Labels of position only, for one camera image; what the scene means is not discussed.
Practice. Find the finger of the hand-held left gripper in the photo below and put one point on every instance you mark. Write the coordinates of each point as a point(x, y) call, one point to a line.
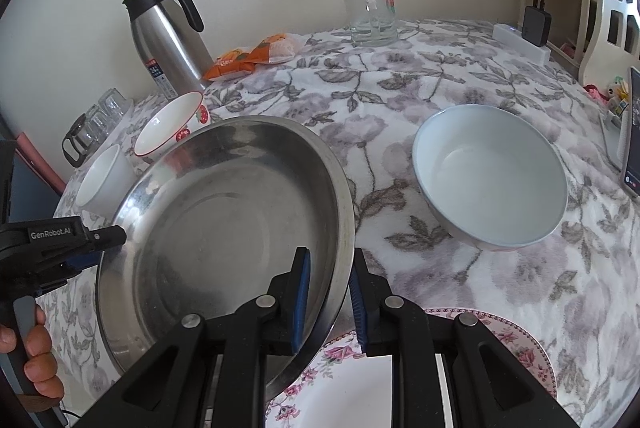
point(75, 264)
point(110, 236)

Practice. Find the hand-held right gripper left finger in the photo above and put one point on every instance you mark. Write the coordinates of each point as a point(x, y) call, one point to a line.
point(301, 303)

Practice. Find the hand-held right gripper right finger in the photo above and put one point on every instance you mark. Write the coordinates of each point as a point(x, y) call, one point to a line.
point(359, 308)

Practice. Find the small white bowl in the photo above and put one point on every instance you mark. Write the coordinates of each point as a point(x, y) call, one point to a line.
point(100, 178)

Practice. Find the person's left hand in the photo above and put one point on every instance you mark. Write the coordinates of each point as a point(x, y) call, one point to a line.
point(39, 340)

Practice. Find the pink floral plate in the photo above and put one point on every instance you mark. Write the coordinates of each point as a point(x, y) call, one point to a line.
point(350, 390)

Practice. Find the pink trim strip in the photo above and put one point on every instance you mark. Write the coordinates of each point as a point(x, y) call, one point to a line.
point(40, 160)

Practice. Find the glass coffee pot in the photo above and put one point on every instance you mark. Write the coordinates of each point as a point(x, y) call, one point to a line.
point(80, 138)

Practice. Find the clear glass tumbler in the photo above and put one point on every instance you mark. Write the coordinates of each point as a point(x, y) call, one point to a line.
point(117, 102)
point(96, 114)

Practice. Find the red-rimmed strawberry bowl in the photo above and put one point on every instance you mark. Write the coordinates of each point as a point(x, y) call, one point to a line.
point(165, 123)

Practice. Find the large white bowl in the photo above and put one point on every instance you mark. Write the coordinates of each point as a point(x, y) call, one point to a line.
point(490, 178)

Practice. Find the stainless steel thermos carafe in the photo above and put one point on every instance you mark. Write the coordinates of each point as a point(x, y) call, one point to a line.
point(165, 43)

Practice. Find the orange snack packet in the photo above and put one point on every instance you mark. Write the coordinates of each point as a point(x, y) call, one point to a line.
point(230, 63)
point(275, 48)

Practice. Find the floral tablecloth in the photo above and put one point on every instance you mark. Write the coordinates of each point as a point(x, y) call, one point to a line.
point(380, 98)

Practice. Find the clear glass mug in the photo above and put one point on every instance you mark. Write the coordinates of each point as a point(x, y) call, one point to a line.
point(370, 18)

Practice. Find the white power strip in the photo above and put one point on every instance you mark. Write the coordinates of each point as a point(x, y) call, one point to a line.
point(510, 38)

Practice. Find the black charger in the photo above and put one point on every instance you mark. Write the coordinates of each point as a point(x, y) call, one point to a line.
point(536, 25)

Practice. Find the small yellow toy figure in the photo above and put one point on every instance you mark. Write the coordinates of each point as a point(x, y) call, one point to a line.
point(617, 95)

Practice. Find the white wooden chair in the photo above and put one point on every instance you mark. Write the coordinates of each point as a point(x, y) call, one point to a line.
point(600, 8)

